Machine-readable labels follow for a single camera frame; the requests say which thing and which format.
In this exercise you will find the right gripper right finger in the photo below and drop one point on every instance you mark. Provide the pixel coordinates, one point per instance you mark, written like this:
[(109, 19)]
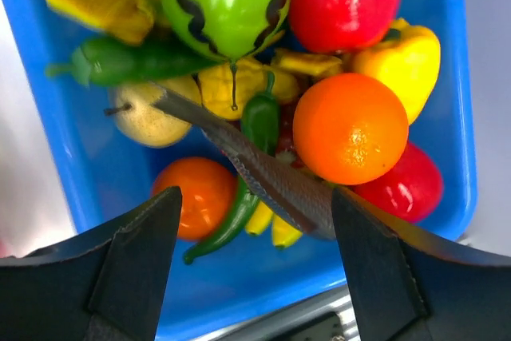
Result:
[(409, 284)]

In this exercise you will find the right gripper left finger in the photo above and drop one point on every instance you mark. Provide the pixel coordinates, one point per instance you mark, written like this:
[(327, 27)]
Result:
[(107, 283)]

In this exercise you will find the grey toy fish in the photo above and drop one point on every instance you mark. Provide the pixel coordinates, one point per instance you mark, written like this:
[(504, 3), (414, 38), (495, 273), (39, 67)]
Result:
[(298, 199)]

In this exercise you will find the orange toy fruit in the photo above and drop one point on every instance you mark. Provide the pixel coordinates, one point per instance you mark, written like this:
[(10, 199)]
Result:
[(349, 129)]

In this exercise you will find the green toy chili pepper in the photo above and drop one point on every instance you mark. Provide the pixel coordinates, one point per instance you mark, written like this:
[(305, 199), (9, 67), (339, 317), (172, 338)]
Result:
[(260, 121)]

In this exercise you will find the red toy tomato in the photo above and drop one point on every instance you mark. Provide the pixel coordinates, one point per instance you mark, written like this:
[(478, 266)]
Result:
[(411, 190)]

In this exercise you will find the yellow toy banana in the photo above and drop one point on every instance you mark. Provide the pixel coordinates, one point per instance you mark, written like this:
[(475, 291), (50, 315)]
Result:
[(283, 235)]

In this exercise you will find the orange toy tomato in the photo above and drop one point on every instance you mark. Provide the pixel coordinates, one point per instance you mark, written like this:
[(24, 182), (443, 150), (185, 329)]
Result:
[(208, 191)]

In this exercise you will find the long green toy chili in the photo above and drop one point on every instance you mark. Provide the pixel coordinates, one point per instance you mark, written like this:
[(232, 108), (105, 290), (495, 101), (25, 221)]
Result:
[(240, 212)]

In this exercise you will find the beige toy pear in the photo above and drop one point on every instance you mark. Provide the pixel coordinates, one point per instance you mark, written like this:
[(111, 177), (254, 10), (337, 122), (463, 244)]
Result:
[(131, 108)]

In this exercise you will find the dark red toy grapes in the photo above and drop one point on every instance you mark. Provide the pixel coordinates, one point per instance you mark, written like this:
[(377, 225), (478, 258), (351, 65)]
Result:
[(285, 150)]

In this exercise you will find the small green toy pepper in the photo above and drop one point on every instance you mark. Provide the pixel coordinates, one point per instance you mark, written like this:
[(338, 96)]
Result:
[(106, 61)]

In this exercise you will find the yellow toy bell pepper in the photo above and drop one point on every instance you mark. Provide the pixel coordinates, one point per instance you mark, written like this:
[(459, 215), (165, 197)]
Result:
[(407, 61)]

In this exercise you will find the red toy apple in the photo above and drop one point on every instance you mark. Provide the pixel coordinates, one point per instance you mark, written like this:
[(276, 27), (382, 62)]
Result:
[(328, 26)]

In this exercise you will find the green striped toy watermelon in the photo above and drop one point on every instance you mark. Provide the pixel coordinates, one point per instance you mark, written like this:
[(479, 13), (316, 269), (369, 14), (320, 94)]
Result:
[(226, 29)]

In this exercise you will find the aluminium rail base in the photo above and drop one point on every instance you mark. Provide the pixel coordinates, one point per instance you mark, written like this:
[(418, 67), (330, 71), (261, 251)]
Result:
[(326, 316)]

